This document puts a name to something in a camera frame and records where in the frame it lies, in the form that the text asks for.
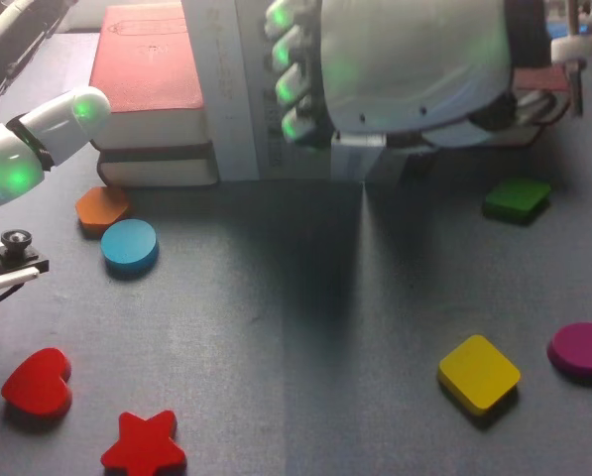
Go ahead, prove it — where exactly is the red star block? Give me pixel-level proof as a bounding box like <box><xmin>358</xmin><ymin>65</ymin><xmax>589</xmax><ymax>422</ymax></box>
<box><xmin>100</xmin><ymin>409</ymin><xmax>187</xmax><ymax>476</ymax></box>

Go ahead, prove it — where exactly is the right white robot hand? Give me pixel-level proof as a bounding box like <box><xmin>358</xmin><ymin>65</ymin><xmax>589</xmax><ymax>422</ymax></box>
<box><xmin>0</xmin><ymin>86</ymin><xmax>113</xmax><ymax>215</ymax></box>

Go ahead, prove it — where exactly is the yellow square block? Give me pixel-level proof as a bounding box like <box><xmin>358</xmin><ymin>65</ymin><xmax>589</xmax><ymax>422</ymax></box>
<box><xmin>437</xmin><ymin>334</ymin><xmax>523</xmax><ymax>417</ymax></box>

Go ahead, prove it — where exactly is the blue round block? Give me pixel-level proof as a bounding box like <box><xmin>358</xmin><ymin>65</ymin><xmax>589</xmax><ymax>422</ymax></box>
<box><xmin>100</xmin><ymin>217</ymin><xmax>161</xmax><ymax>277</ymax></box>

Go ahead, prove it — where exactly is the grey table cloth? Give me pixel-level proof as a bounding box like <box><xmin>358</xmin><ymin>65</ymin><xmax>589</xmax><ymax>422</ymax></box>
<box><xmin>0</xmin><ymin>29</ymin><xmax>592</xmax><ymax>476</ymax></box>

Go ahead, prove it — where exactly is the magenta round block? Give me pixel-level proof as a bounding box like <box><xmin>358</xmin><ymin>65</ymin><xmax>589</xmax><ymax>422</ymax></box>
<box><xmin>546</xmin><ymin>321</ymin><xmax>592</xmax><ymax>381</ymax></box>

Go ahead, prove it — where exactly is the white book with cracked top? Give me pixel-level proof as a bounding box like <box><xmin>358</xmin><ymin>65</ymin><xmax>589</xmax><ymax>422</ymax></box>
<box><xmin>328</xmin><ymin>129</ymin><xmax>390</xmax><ymax>185</ymax></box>

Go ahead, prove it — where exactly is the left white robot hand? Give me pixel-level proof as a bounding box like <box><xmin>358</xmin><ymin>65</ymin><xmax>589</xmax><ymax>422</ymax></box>
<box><xmin>263</xmin><ymin>0</ymin><xmax>523</xmax><ymax>150</ymax></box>

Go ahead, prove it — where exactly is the dark brown book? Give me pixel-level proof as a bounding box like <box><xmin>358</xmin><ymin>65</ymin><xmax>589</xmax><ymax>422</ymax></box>
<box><xmin>95</xmin><ymin>141</ymin><xmax>222</xmax><ymax>189</ymax></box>

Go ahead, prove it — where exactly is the green square block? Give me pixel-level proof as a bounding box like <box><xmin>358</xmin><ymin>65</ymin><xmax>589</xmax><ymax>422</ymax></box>
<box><xmin>482</xmin><ymin>176</ymin><xmax>553</xmax><ymax>224</ymax></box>

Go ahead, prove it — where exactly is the orange hexagon block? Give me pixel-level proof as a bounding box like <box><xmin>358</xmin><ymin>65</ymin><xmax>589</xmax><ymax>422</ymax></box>
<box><xmin>74</xmin><ymin>185</ymin><xmax>134</xmax><ymax>237</ymax></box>

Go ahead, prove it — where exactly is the plain red book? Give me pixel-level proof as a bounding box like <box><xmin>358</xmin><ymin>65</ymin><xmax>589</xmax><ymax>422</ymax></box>
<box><xmin>511</xmin><ymin>66</ymin><xmax>582</xmax><ymax>149</ymax></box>

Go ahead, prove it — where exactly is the red book with embossed emblem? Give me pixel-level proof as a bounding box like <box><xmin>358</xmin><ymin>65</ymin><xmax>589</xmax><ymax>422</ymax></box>
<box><xmin>89</xmin><ymin>3</ymin><xmax>207</xmax><ymax>151</ymax></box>

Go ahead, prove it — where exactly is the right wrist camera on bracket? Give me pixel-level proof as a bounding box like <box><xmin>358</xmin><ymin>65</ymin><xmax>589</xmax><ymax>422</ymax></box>
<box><xmin>0</xmin><ymin>228</ymin><xmax>51</xmax><ymax>294</ymax></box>

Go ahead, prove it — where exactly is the white faux book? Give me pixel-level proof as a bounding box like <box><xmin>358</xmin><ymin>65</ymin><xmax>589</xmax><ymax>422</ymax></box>
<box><xmin>180</xmin><ymin>0</ymin><xmax>240</xmax><ymax>182</ymax></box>
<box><xmin>235</xmin><ymin>0</ymin><xmax>272</xmax><ymax>180</ymax></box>

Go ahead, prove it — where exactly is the red heart block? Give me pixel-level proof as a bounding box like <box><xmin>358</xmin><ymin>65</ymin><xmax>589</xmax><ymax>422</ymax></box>
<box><xmin>0</xmin><ymin>346</ymin><xmax>73</xmax><ymax>420</ymax></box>

